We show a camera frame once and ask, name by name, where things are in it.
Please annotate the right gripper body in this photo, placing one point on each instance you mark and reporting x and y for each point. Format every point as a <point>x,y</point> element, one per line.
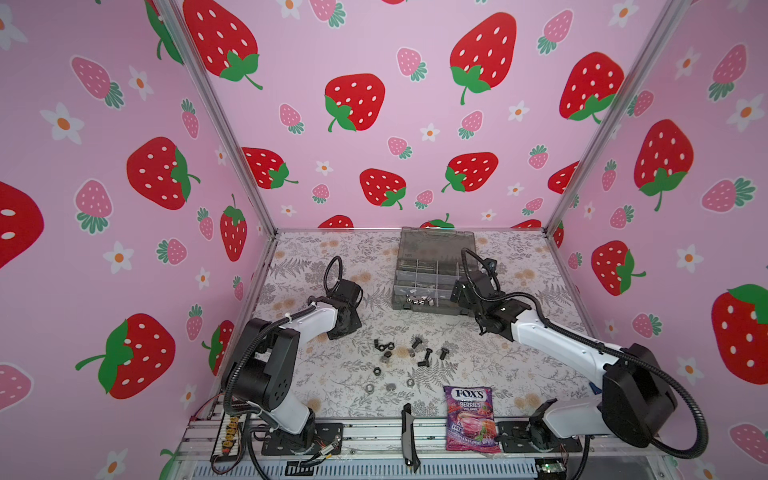
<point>460,298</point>

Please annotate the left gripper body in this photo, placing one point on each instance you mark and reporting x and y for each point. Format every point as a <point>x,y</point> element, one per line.
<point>353,323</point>

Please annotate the silver wing nuts pile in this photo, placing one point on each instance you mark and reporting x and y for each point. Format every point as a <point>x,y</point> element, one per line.
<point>414,298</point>

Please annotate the grey plastic organizer box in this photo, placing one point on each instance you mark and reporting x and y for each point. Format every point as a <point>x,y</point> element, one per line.
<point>429,262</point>

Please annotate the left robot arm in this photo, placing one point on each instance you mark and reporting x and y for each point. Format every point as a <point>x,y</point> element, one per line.
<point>258,378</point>

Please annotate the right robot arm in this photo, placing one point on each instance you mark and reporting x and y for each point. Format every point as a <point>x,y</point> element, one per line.
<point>636,398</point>

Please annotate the black nuts cluster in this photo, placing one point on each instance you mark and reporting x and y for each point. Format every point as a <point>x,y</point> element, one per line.
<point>386,349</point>

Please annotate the black bolt lower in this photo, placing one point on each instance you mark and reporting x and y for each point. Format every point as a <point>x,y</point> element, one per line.
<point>425,362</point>

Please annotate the Fox's candy bag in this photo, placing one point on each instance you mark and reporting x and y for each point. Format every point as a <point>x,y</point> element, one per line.
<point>470,421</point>

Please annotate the black utility knife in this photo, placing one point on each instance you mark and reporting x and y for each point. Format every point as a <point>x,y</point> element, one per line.
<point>408,446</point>

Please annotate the terminal block strip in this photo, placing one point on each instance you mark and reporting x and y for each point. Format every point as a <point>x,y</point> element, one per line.
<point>228,442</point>

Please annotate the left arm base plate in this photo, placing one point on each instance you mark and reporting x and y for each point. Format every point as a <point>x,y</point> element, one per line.
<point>323,436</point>

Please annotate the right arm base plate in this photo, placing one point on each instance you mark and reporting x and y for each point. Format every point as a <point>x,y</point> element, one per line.
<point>520,436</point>

